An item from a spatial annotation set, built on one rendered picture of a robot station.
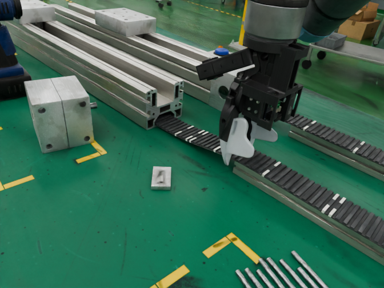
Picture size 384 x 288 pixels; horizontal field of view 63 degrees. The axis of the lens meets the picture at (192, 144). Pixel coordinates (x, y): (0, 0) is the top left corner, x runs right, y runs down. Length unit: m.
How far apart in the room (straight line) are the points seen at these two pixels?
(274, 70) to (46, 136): 0.38
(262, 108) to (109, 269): 0.28
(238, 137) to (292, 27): 0.17
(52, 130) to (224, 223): 0.33
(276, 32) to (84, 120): 0.35
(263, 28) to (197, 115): 0.34
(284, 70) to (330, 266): 0.26
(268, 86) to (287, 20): 0.09
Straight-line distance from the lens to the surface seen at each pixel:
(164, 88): 0.68
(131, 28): 0.95
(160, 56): 0.87
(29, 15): 1.09
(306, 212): 0.50
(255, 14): 0.43
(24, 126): 0.70
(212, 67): 0.50
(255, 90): 0.45
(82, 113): 0.58
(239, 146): 0.49
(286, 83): 0.44
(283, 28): 0.42
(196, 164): 0.56
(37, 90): 0.61
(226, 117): 0.47
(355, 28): 5.63
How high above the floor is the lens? 1.12
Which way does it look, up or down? 33 degrees down
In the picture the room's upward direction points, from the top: 5 degrees clockwise
